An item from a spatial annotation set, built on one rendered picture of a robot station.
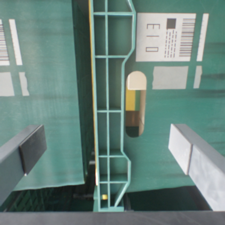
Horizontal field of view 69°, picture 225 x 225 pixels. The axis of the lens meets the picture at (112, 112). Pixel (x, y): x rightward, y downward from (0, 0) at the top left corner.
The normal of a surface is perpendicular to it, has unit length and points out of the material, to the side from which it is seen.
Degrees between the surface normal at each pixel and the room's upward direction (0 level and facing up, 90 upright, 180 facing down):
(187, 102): 94
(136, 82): 90
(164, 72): 94
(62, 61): 92
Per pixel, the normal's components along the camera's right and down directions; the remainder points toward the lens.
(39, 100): 0.02, 0.30
